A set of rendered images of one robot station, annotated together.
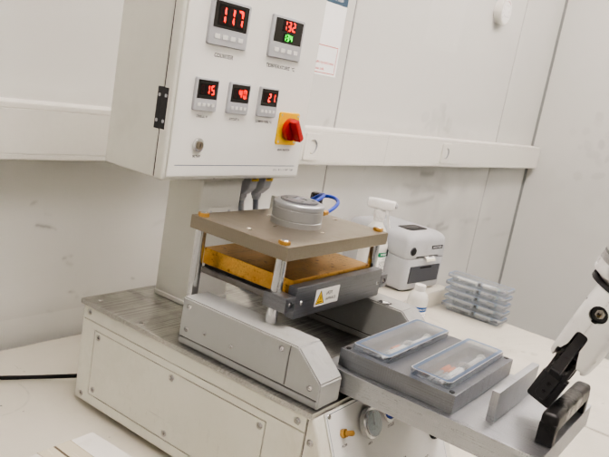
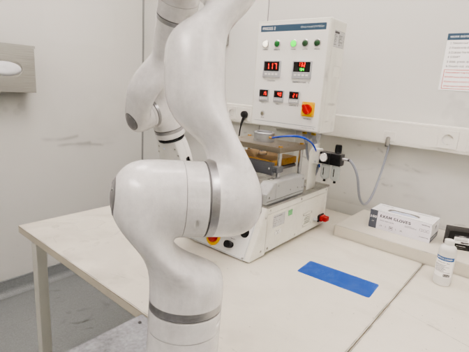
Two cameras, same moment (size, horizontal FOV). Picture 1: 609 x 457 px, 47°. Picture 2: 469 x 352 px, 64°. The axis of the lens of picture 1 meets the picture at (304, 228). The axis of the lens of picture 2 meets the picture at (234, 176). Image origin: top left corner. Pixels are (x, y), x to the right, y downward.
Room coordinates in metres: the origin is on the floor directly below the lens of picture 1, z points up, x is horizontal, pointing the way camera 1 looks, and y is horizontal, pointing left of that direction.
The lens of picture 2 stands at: (1.05, -1.43, 1.31)
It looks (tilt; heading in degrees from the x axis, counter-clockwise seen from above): 14 degrees down; 94
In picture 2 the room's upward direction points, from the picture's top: 4 degrees clockwise
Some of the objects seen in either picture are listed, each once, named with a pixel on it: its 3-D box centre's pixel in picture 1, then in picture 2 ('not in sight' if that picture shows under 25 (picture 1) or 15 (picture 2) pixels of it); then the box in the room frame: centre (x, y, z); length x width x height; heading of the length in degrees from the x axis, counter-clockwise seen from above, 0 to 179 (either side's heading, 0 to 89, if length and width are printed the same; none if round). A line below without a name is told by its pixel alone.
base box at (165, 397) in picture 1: (276, 386); (260, 209); (1.06, 0.00, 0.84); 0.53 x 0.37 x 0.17; 56
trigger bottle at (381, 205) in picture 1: (374, 242); not in sight; (1.92, -0.20, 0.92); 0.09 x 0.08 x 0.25; 76
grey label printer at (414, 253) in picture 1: (394, 250); not in sight; (2.04, -0.28, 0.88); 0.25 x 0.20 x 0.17; 49
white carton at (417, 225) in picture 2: not in sight; (403, 221); (1.62, 0.02, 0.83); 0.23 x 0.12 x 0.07; 145
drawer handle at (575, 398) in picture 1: (565, 411); not in sight; (0.80, -0.35, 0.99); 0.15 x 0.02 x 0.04; 146
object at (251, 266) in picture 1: (294, 250); (264, 152); (1.06, 0.01, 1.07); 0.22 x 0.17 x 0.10; 146
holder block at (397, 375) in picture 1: (428, 361); not in sight; (0.90, -0.20, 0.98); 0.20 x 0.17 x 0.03; 146
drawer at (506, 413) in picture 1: (458, 383); not in sight; (0.88, -0.24, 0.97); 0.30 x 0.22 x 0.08; 56
